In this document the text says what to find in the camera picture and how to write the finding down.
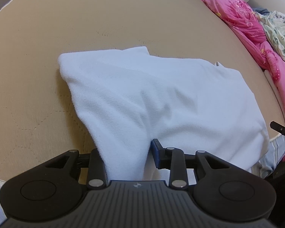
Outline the white long-sleeve shirt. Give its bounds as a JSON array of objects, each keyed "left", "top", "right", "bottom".
[{"left": 58, "top": 46, "right": 269, "bottom": 181}]

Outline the beige mattress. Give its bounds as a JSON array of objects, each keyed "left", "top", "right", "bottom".
[{"left": 0, "top": 0, "right": 285, "bottom": 181}]

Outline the floral white blanket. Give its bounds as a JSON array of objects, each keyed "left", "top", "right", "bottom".
[{"left": 254, "top": 11, "right": 285, "bottom": 61}]

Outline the pink quilt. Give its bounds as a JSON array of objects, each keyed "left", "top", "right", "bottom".
[{"left": 202, "top": 0, "right": 285, "bottom": 114}]

